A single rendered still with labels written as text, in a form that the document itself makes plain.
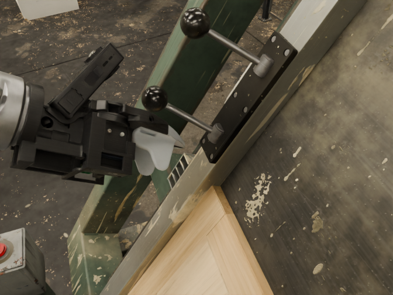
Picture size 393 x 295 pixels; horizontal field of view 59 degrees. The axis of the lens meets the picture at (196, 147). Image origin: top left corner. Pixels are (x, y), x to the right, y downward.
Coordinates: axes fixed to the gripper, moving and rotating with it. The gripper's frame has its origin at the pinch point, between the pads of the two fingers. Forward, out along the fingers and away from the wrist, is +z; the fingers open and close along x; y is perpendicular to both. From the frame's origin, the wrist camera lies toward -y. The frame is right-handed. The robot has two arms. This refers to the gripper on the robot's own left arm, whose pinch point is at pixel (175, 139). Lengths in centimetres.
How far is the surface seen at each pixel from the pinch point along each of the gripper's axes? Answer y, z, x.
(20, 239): 11, -1, -65
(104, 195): 0.6, 11.2, -43.6
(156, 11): -245, 144, -230
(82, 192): -24, 57, -170
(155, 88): -6.5, -3.7, 0.1
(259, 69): -7.1, 4.0, 12.0
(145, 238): 12.0, 9.8, -21.8
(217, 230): 11.6, 10.2, -2.5
